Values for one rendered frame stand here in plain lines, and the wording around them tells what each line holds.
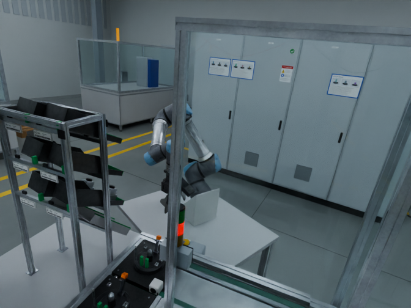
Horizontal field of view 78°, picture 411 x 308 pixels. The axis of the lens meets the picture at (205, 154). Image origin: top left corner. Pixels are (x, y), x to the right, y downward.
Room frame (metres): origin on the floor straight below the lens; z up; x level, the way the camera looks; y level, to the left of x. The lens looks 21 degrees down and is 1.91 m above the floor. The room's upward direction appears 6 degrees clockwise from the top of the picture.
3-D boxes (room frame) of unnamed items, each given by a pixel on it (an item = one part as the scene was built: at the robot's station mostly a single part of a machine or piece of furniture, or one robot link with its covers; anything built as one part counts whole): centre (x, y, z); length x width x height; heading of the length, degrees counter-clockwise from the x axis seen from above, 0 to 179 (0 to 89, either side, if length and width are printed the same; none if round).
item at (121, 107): (7.10, 2.16, 1.13); 2.26 x 1.36 x 2.25; 153
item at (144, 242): (0.92, 0.21, 0.96); 0.24 x 0.24 x 0.02; 70
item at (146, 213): (1.45, 0.03, 0.84); 0.90 x 0.70 x 0.03; 43
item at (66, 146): (0.93, 0.60, 1.26); 0.36 x 0.21 x 0.80; 70
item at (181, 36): (0.71, 0.09, 1.46); 0.03 x 0.03 x 1.00; 70
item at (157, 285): (0.80, 0.15, 0.97); 0.05 x 0.05 x 0.04; 70
